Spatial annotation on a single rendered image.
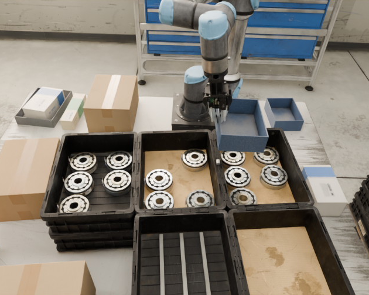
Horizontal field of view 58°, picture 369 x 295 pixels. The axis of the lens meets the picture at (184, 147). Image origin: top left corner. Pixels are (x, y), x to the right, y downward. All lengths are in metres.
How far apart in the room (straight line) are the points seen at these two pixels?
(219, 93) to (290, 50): 2.33
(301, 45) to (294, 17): 0.27
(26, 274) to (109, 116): 0.83
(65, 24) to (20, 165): 2.97
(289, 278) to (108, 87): 1.21
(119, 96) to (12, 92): 1.98
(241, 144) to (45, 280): 0.69
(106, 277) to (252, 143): 0.67
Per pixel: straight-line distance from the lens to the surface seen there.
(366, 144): 3.10
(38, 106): 1.84
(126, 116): 1.62
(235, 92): 1.50
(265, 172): 1.34
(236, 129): 1.17
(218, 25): 0.89
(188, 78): 1.52
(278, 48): 3.24
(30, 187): 1.34
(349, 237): 1.47
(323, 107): 3.34
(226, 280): 1.10
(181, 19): 1.02
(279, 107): 1.95
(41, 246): 1.37
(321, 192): 1.44
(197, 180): 1.30
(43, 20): 4.31
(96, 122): 1.68
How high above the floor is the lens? 1.82
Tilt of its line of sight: 44 degrees down
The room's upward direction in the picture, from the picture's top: 2 degrees clockwise
